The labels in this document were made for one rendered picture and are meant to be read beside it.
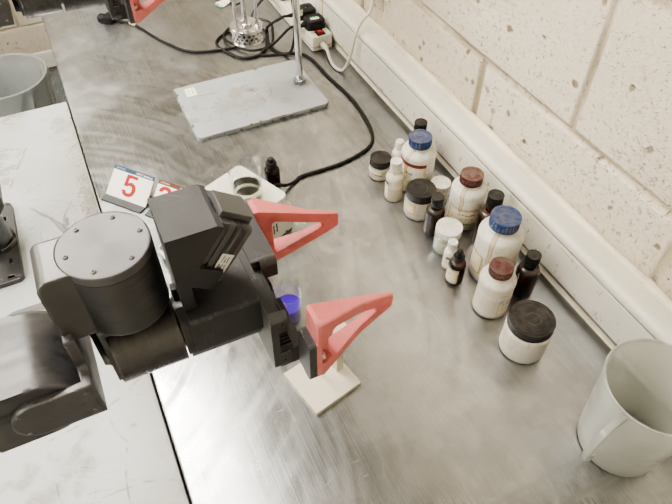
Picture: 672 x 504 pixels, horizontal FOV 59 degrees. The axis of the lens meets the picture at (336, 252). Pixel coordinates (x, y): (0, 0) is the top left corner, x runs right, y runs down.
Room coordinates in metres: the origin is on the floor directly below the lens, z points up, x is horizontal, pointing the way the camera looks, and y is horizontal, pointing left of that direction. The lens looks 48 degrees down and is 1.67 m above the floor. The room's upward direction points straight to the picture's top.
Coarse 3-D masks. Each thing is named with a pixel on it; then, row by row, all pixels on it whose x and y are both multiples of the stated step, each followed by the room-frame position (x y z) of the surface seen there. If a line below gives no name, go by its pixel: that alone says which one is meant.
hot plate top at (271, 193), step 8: (224, 176) 0.78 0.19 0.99; (216, 184) 0.76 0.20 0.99; (224, 184) 0.76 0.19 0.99; (264, 184) 0.76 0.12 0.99; (224, 192) 0.74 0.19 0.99; (264, 192) 0.74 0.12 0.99; (272, 192) 0.74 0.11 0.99; (280, 192) 0.74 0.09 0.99; (272, 200) 0.72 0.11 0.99; (280, 200) 0.72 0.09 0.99
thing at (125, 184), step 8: (120, 176) 0.85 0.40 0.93; (128, 176) 0.84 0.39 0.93; (136, 176) 0.84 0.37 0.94; (112, 184) 0.84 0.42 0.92; (120, 184) 0.84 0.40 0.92; (128, 184) 0.83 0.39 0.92; (136, 184) 0.83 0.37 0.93; (144, 184) 0.82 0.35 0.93; (112, 192) 0.83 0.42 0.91; (120, 192) 0.82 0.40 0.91; (128, 192) 0.82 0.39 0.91; (136, 192) 0.82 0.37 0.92; (144, 192) 0.81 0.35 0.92; (136, 200) 0.80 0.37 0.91; (144, 200) 0.80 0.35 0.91
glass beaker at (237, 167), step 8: (232, 160) 0.74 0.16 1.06; (240, 160) 0.74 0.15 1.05; (248, 160) 0.74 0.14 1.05; (256, 160) 0.74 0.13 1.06; (232, 168) 0.73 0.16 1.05; (240, 168) 0.74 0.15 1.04; (248, 168) 0.74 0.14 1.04; (256, 168) 0.74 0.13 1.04; (232, 176) 0.73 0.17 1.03; (240, 176) 0.74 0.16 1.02; (256, 176) 0.71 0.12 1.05; (232, 184) 0.70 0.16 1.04; (240, 184) 0.70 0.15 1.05; (248, 184) 0.70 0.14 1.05; (256, 184) 0.70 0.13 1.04; (232, 192) 0.71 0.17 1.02; (240, 192) 0.70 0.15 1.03; (248, 192) 0.70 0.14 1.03; (256, 192) 0.70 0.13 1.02
